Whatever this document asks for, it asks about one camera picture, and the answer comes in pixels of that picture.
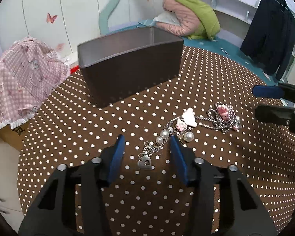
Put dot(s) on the white wardrobe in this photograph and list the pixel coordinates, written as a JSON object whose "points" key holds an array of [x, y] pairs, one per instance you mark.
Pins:
{"points": [[76, 9]]}

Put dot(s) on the white wall shelves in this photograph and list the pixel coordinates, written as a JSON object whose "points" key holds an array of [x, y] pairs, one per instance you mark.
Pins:
{"points": [[236, 0]]}

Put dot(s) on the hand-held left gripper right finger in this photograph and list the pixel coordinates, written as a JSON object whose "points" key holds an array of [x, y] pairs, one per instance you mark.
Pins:
{"points": [[180, 159]]}

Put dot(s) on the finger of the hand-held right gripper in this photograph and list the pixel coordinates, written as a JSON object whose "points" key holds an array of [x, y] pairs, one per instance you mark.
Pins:
{"points": [[272, 115], [268, 91]]}

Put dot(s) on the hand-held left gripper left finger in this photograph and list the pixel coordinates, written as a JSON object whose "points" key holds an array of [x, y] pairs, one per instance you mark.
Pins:
{"points": [[115, 159]]}

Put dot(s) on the dark hanging jacket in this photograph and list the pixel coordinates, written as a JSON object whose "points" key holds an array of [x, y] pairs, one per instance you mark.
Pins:
{"points": [[270, 36]]}

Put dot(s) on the pink petal sticker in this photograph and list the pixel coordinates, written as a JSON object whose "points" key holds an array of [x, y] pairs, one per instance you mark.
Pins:
{"points": [[60, 47]]}

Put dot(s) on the pink checked cloth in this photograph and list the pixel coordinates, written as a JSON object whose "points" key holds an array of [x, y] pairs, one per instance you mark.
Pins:
{"points": [[22, 78]]}

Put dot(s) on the cardboard box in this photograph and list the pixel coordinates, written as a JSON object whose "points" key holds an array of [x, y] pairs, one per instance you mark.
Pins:
{"points": [[13, 135]]}

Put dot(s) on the pink padded jacket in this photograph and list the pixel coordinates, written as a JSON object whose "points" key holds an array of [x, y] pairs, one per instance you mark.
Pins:
{"points": [[184, 19]]}

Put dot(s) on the white low cabinet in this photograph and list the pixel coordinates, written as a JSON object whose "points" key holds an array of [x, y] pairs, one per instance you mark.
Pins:
{"points": [[2, 172]]}

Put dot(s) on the brown polka dot tablecloth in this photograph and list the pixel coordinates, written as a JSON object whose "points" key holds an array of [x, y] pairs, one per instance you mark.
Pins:
{"points": [[88, 118]]}

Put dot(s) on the grey metal box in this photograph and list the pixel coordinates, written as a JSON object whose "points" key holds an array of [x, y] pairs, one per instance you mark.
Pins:
{"points": [[132, 73]]}

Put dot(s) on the light blue bunk bed frame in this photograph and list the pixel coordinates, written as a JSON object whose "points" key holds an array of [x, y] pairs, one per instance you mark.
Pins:
{"points": [[111, 7]]}

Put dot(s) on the red stool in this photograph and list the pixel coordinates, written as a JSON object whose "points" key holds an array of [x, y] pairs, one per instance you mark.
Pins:
{"points": [[74, 68]]}

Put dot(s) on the white charm pendant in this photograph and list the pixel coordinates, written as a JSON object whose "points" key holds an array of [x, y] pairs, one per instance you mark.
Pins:
{"points": [[189, 118]]}

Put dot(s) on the white pillow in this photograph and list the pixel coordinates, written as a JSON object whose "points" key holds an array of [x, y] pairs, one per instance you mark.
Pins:
{"points": [[166, 18]]}

